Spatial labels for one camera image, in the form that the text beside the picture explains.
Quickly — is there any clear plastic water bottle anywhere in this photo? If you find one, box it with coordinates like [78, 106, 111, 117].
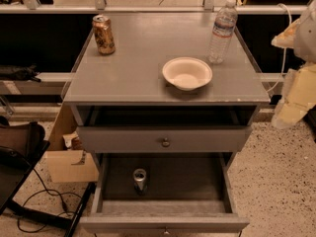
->
[208, 0, 238, 64]

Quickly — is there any grey top drawer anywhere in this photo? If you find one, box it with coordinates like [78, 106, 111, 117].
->
[77, 126, 252, 153]

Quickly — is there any metal railing frame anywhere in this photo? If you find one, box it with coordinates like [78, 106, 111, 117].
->
[0, 0, 316, 97]

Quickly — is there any silver blue redbull can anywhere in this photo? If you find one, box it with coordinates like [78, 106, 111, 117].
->
[132, 168, 147, 195]

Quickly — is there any black floor cable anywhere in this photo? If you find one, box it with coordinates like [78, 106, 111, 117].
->
[16, 168, 83, 234]

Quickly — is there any cardboard box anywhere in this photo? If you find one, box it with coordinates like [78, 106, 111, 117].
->
[46, 105, 99, 183]

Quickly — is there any white paper bowl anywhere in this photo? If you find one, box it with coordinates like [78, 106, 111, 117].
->
[162, 57, 212, 91]

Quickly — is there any gold brown soda can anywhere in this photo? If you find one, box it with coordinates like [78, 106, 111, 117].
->
[92, 15, 116, 55]

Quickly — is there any white hanging cable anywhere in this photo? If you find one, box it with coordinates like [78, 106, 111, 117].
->
[266, 2, 293, 94]

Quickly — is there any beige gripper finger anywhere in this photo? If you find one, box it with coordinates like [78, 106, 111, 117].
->
[272, 62, 316, 129]
[272, 19, 300, 48]

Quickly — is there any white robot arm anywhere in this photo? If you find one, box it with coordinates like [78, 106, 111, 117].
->
[272, 0, 316, 129]

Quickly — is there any grey open middle drawer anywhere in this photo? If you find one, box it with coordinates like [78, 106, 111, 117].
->
[80, 153, 249, 234]

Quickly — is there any black chair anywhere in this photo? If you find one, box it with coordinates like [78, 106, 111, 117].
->
[0, 116, 95, 237]

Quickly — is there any grey drawer cabinet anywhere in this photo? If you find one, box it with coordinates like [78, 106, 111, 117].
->
[64, 12, 269, 236]

